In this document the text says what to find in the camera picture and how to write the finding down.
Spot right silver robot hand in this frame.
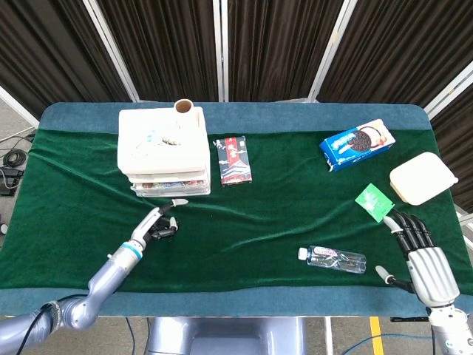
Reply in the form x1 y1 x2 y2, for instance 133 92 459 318
375 209 461 308

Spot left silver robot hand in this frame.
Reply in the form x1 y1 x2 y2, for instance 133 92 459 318
129 198 189 247

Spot clear drawer with assorted items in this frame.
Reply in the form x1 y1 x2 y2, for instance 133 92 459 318
129 178 212 197

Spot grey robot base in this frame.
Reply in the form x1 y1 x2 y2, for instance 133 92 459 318
146 317 307 355

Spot green velvet cloth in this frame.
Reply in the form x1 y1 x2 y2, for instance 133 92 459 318
0 127 473 297

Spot green sachet packet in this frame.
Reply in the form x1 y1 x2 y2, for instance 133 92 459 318
354 183 395 223

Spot cream lidded food container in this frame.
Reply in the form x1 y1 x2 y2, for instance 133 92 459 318
389 151 460 206

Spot stacked white food boxes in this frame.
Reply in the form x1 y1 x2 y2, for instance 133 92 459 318
117 106 212 197

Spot clear plastic water bottle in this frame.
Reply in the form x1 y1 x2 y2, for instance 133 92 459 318
298 246 368 274

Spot dark patterned red-blue box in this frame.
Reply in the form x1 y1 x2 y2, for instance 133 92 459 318
214 135 255 188

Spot black power adapter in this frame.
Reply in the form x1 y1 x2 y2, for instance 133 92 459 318
0 166 25 197

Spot blue Oreo cookie box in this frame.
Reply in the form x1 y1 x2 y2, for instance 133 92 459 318
319 118 396 173

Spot blue table cover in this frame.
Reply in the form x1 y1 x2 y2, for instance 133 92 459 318
0 101 473 319

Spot dark pleated folding screen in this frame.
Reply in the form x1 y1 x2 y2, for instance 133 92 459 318
0 0 473 219

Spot blue floor cable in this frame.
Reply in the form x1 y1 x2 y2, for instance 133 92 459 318
347 331 429 355

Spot black coiled floor cable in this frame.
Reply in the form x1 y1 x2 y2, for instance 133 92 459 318
1 147 29 168

